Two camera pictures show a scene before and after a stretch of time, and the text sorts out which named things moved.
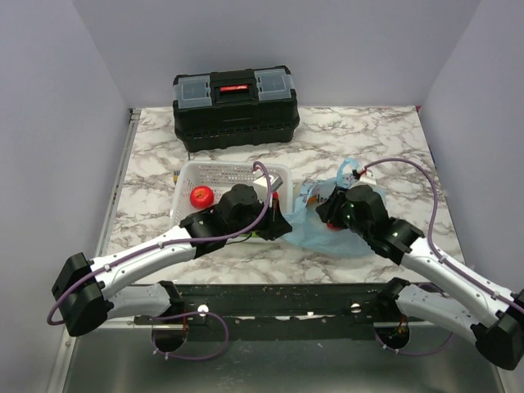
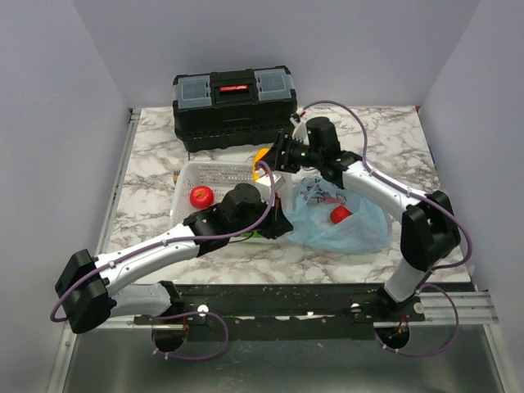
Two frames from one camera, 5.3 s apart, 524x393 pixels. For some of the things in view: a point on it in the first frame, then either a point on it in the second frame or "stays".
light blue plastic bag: [309, 228] stays
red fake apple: [201, 197] stays
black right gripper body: [338, 213] → [296, 155]
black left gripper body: [268, 228] stays
